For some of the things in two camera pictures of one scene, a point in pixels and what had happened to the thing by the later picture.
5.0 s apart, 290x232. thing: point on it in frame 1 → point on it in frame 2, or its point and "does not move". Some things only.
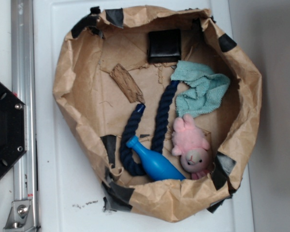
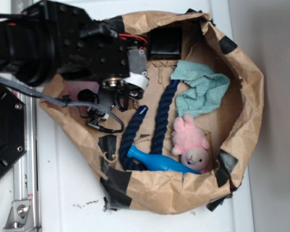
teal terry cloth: [205, 89] does not move
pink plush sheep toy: [190, 142] does not move
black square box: [164, 46] does not move
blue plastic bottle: [155, 165] → [158, 162]
